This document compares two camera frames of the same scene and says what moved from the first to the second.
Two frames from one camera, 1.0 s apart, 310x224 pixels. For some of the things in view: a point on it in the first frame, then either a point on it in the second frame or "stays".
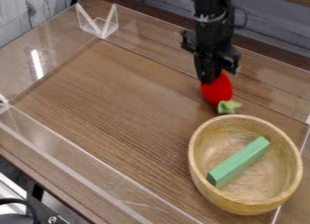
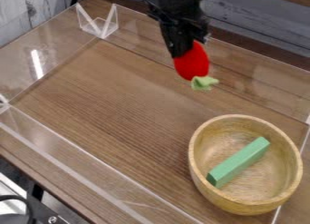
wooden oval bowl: x=245 y=163 stays
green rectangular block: x=238 y=162 stays
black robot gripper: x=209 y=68 -> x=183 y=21
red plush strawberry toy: x=218 y=93 -> x=191 y=67
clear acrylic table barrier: x=33 y=141 stays
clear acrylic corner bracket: x=98 y=27 stays
